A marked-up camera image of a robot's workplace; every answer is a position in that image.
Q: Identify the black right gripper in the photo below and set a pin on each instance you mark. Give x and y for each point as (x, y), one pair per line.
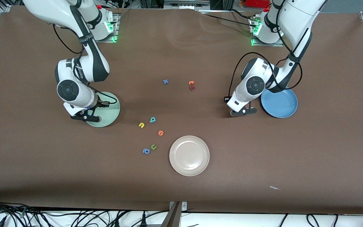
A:
(100, 104)

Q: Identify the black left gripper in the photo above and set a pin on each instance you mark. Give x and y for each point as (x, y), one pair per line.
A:
(227, 101)

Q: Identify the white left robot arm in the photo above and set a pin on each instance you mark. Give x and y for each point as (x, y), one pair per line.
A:
(298, 15)

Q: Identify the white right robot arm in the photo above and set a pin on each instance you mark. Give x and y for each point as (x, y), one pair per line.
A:
(46, 9)

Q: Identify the green plate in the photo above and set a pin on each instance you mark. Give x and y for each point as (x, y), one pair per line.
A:
(110, 113)

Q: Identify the blue plate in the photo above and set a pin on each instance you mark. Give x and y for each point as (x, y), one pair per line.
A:
(282, 105)

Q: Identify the blue letter a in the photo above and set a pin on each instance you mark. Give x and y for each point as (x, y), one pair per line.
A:
(146, 151)

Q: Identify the beige plate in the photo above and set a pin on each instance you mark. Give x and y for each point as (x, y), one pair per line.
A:
(189, 155)

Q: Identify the white paper scrap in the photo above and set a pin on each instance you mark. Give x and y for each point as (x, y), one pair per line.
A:
(274, 188)

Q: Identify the brown table cover sheet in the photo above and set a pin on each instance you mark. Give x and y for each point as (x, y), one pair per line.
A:
(181, 189)

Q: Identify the red box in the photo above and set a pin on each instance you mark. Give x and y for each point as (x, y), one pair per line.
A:
(257, 3)

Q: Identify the grey metal box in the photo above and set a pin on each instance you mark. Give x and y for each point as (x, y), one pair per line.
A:
(186, 4)

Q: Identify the black power plug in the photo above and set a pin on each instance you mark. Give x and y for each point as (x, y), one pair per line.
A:
(117, 223)
(143, 219)

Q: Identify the aluminium profile bar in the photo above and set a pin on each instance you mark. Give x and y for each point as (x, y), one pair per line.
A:
(172, 217)

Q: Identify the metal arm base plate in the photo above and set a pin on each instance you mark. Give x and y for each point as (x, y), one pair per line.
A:
(106, 41)
(263, 44)

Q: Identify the metal corner bracket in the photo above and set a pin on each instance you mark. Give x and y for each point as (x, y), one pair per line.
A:
(184, 206)

